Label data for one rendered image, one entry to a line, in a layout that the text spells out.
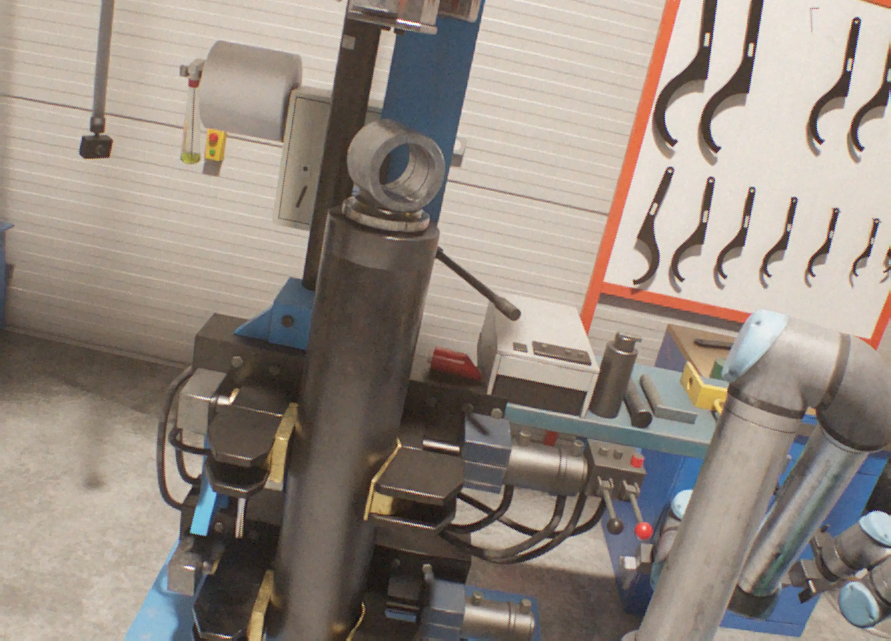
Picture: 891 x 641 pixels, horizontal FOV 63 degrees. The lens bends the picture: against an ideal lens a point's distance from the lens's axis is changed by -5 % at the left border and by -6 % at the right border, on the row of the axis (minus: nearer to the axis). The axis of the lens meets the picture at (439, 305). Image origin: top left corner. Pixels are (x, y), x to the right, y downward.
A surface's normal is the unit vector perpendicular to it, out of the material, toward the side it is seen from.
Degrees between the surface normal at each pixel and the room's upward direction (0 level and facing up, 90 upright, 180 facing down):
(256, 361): 90
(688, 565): 82
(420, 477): 0
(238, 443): 0
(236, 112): 116
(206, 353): 90
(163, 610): 0
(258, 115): 109
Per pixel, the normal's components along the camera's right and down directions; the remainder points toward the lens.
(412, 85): -0.03, 0.35
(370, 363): 0.19, 0.38
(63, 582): 0.20, -0.92
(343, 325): -0.31, 0.27
